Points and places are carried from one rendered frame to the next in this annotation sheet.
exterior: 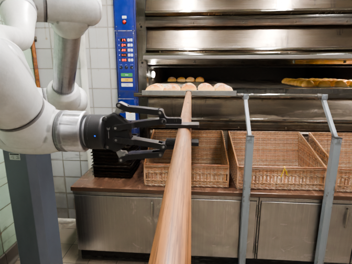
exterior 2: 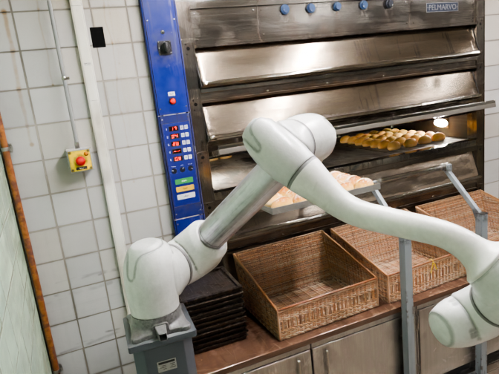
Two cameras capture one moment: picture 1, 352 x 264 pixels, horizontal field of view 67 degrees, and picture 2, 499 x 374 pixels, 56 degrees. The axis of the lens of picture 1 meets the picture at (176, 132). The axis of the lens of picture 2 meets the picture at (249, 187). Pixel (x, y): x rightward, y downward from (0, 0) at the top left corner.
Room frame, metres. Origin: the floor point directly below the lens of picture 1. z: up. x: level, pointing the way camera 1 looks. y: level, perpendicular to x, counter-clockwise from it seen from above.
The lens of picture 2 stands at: (-0.03, 1.08, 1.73)
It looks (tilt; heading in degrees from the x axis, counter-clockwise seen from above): 13 degrees down; 334
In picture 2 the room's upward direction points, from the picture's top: 6 degrees counter-clockwise
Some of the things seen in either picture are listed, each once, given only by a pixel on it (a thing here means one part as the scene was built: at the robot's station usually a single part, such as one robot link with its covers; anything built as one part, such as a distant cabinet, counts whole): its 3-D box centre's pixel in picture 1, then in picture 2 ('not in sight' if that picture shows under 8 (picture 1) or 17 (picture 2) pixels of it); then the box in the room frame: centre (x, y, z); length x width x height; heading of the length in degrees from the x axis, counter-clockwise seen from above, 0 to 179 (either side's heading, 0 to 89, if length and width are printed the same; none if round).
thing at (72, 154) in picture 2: not in sight; (79, 159); (2.13, 0.83, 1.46); 0.10 x 0.07 x 0.10; 86
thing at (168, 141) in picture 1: (182, 142); not in sight; (0.55, -0.01, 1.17); 0.07 x 0.03 x 0.01; 87
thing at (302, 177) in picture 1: (271, 157); (397, 250); (1.80, -0.67, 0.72); 0.56 x 0.49 x 0.28; 87
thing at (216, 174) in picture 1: (186, 155); (303, 278); (1.84, -0.08, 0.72); 0.56 x 0.49 x 0.28; 87
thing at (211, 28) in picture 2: not in sight; (349, 15); (2.09, -0.67, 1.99); 1.80 x 0.08 x 0.21; 86
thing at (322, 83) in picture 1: (317, 81); (390, 137); (2.46, -1.28, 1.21); 0.61 x 0.48 x 0.06; 176
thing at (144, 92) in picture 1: (188, 90); (307, 191); (1.75, -0.08, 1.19); 0.55 x 0.36 x 0.03; 87
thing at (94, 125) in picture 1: (109, 131); not in sight; (0.56, 0.14, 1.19); 0.09 x 0.07 x 0.08; 87
